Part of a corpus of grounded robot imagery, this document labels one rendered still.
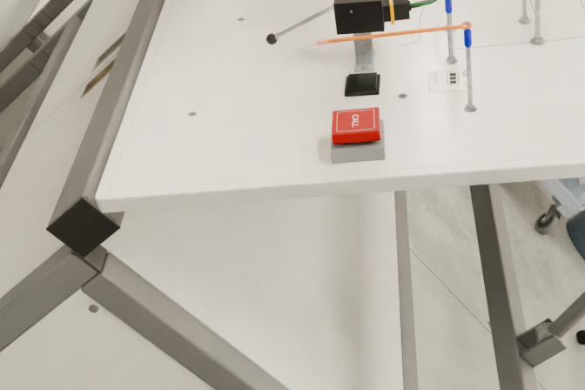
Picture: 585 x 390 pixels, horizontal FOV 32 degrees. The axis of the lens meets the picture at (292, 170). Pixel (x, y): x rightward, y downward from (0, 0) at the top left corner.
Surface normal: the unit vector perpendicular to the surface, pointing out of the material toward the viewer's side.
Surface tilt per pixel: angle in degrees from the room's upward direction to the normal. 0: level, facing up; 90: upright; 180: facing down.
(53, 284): 90
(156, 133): 53
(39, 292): 90
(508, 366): 90
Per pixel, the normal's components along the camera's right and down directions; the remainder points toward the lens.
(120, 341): -0.05, 0.57
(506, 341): -0.69, -0.61
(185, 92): -0.13, -0.82
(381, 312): 0.72, -0.55
